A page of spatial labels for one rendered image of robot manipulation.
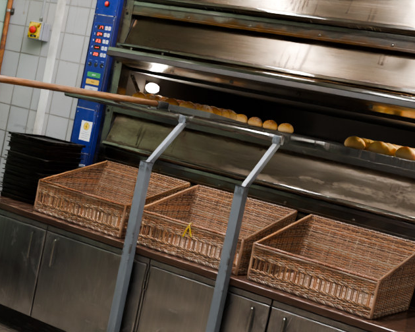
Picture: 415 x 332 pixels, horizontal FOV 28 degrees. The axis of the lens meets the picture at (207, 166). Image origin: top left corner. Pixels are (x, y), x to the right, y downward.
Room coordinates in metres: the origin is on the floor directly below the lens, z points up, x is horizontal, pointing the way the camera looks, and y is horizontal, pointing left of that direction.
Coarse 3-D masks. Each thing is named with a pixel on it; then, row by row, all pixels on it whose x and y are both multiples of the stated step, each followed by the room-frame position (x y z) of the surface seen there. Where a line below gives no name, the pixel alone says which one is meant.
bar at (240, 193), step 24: (72, 96) 4.03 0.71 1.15; (192, 120) 3.65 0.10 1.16; (168, 144) 3.60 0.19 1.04; (144, 168) 3.48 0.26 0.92; (144, 192) 3.50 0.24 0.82; (240, 192) 3.23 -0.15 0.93; (240, 216) 3.24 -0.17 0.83; (120, 264) 3.50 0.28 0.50; (120, 288) 3.49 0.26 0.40; (216, 288) 3.24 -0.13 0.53; (120, 312) 3.49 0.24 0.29; (216, 312) 3.23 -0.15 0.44
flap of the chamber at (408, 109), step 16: (128, 64) 4.32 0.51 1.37; (144, 64) 4.19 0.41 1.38; (160, 64) 4.06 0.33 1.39; (176, 64) 4.01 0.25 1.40; (208, 80) 4.12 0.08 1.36; (224, 80) 3.99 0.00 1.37; (240, 80) 3.87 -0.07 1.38; (256, 80) 3.77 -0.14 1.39; (272, 80) 3.73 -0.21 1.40; (304, 96) 3.80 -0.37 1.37; (320, 96) 3.69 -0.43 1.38; (336, 96) 3.59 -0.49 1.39; (352, 96) 3.52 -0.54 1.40; (368, 96) 3.48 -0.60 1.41; (384, 112) 3.62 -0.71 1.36; (400, 112) 3.53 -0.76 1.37
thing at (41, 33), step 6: (30, 24) 4.64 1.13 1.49; (36, 24) 4.62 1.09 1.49; (42, 24) 4.60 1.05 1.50; (48, 24) 4.64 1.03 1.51; (36, 30) 4.61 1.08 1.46; (42, 30) 4.61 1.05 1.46; (48, 30) 4.65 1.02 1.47; (30, 36) 4.63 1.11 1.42; (36, 36) 4.61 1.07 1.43; (42, 36) 4.61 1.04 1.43; (48, 36) 4.65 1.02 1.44
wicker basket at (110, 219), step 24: (96, 168) 4.26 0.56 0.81; (120, 168) 4.26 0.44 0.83; (48, 192) 3.90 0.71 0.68; (72, 192) 3.81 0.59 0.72; (96, 192) 4.28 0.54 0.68; (120, 192) 4.20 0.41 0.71; (168, 192) 3.88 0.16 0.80; (72, 216) 3.80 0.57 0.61; (96, 216) 3.72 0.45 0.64; (120, 216) 3.65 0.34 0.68
